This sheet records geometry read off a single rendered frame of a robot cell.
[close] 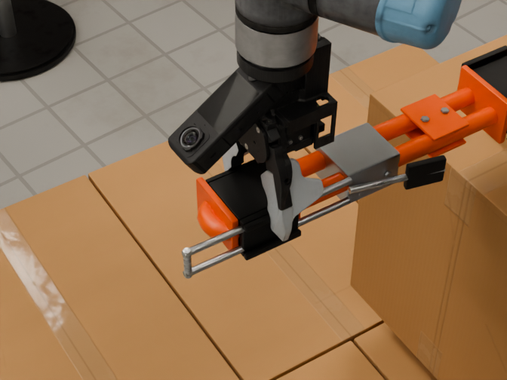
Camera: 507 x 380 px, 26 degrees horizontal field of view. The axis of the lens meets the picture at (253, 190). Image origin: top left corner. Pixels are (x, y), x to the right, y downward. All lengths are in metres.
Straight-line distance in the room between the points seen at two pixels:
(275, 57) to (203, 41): 2.38
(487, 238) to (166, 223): 0.81
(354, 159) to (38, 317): 0.89
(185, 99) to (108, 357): 1.41
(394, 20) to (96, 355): 1.10
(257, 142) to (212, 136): 0.05
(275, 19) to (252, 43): 0.04
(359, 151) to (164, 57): 2.15
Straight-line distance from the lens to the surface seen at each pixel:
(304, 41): 0.97
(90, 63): 3.30
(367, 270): 1.69
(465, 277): 1.48
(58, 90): 3.22
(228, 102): 1.02
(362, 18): 0.90
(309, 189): 1.09
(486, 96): 1.28
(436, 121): 1.24
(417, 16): 0.88
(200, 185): 1.13
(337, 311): 1.90
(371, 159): 1.18
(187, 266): 1.09
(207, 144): 1.01
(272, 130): 1.03
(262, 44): 0.97
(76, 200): 2.10
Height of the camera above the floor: 2.02
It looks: 45 degrees down
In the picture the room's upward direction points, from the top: straight up
